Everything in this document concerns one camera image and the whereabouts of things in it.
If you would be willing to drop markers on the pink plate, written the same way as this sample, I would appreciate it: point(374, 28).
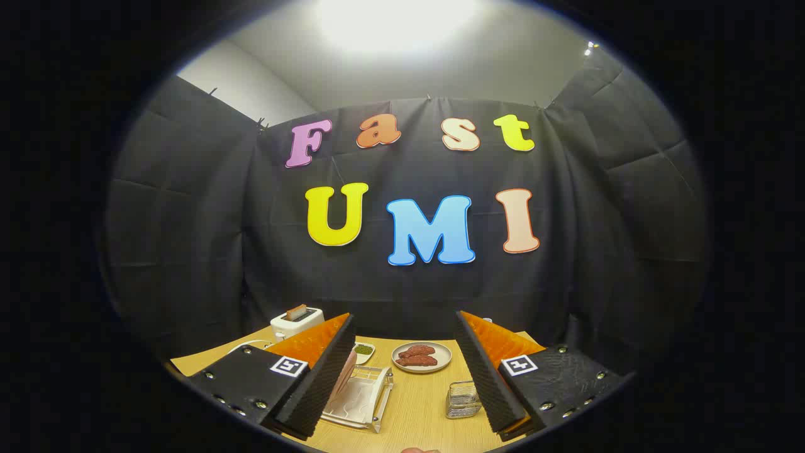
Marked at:
point(348, 371)

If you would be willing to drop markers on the white toaster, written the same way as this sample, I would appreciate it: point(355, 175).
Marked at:
point(302, 322)

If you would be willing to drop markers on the pile of green beans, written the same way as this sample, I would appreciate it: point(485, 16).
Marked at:
point(363, 349)

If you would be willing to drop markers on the white divided tray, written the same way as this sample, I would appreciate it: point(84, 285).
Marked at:
point(370, 358)

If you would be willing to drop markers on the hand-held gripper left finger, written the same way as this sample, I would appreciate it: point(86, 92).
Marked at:
point(327, 377)

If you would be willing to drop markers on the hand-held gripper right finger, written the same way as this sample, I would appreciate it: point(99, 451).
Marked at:
point(487, 377)

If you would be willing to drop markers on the brown bread slice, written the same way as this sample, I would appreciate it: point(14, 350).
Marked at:
point(296, 311)

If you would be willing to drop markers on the red meat piece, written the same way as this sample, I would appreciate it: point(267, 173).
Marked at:
point(416, 350)
point(420, 360)

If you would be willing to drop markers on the white drip tray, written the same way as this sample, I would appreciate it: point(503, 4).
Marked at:
point(355, 402)

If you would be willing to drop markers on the beige round plate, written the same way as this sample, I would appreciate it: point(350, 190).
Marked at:
point(443, 362)

